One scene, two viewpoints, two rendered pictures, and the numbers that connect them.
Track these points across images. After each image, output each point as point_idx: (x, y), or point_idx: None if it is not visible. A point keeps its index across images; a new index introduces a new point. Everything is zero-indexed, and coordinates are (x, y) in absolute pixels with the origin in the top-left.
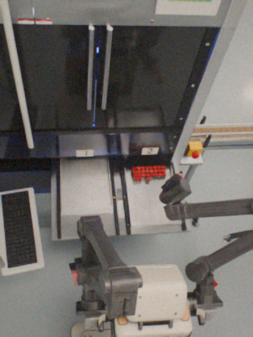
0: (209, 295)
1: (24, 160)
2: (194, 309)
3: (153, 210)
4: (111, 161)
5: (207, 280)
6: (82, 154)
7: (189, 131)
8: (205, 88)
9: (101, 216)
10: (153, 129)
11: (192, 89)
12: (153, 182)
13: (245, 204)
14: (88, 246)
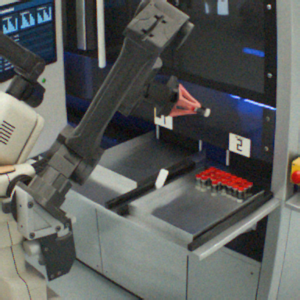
0: (41, 178)
1: (119, 130)
2: (15, 186)
3: (181, 216)
4: (201, 163)
5: (55, 155)
6: (160, 119)
7: (285, 112)
8: (284, 14)
9: (116, 190)
10: (237, 90)
11: (270, 13)
12: (222, 198)
13: None
14: (10, 83)
